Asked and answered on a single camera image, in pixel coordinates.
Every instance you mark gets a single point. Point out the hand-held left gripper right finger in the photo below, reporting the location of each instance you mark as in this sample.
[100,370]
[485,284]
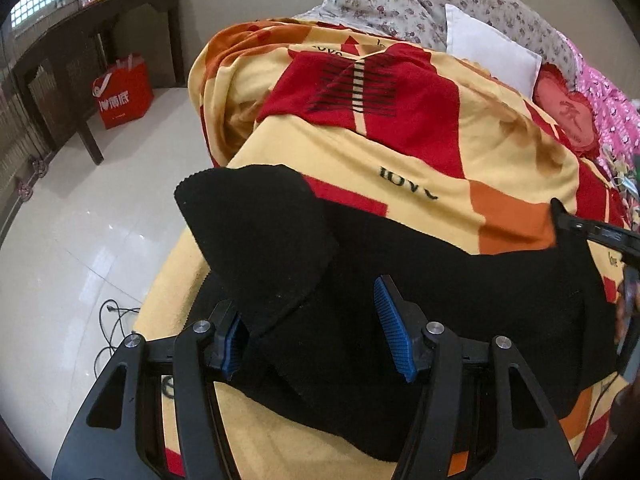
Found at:
[395,330]

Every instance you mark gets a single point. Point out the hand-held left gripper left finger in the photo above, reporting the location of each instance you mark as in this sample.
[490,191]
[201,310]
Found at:
[231,347]

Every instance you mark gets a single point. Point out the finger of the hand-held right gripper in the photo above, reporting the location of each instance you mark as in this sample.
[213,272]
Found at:
[600,237]

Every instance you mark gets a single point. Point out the black pants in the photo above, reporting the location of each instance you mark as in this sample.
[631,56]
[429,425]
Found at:
[450,300]

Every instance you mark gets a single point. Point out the pink printed cloth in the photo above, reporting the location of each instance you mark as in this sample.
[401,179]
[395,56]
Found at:
[612,110]

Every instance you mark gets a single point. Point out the red heart cushion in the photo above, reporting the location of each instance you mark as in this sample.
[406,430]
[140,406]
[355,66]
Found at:
[567,112]

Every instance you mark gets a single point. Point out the yellow red printed blanket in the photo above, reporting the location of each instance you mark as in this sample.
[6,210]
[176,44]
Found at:
[425,140]

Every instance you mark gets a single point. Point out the white pillow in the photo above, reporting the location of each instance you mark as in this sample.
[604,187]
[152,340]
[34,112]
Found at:
[487,52]

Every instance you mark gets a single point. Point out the red shopping bag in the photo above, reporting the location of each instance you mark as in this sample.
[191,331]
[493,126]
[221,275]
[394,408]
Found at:
[122,95]

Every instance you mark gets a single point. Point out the woven cabinet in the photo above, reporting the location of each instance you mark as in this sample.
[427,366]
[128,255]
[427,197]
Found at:
[15,145]

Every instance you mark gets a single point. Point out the grey floral quilt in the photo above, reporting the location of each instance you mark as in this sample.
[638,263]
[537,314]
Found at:
[395,0]

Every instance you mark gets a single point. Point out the dark wooden table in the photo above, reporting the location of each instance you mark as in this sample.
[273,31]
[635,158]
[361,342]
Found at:
[90,35]

